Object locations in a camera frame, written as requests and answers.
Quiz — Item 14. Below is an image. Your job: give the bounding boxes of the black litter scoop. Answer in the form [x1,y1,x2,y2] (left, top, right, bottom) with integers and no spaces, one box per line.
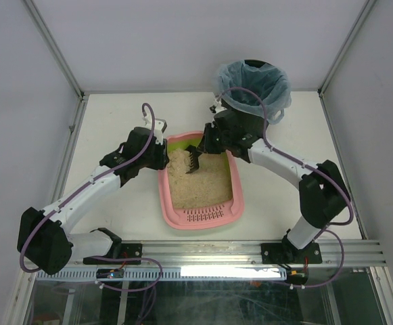
[185,145,202,174]

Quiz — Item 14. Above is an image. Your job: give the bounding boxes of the pink litter box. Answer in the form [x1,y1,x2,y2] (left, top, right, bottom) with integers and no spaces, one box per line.
[156,131,245,231]

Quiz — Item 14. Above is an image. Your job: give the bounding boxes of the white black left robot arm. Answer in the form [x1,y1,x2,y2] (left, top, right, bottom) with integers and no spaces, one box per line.
[17,127,168,275]

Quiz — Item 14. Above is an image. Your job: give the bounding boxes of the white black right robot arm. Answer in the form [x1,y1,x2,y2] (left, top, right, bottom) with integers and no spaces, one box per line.
[191,107,352,264]

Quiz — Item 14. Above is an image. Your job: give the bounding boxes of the beige litter pellets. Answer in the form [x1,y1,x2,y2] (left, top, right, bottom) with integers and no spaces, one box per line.
[167,148,233,209]

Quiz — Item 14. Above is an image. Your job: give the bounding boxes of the blue plastic bin liner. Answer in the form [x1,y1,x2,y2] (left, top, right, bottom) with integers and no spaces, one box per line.
[213,60,292,125]

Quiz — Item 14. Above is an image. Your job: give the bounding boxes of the black ribbed trash bin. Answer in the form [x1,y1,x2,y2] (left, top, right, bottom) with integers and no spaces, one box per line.
[220,59,271,136]

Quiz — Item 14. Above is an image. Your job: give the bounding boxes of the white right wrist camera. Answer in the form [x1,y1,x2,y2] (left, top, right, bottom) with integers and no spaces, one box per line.
[209,98,226,114]

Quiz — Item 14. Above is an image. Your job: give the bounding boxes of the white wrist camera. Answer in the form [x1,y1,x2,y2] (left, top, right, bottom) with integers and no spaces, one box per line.
[141,115,167,145]
[209,98,226,114]

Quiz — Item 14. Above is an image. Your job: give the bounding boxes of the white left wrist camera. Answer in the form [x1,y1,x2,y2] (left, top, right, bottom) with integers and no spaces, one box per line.
[141,115,167,145]

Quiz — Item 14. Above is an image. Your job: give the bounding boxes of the white slotted cable duct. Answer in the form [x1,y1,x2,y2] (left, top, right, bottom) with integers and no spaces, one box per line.
[37,265,287,282]

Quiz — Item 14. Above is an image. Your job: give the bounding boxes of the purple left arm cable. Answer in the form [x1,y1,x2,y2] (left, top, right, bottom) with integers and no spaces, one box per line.
[16,103,165,322]

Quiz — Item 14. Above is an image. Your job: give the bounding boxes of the aluminium mounting rail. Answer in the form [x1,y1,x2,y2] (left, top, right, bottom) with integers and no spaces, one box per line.
[22,239,385,270]

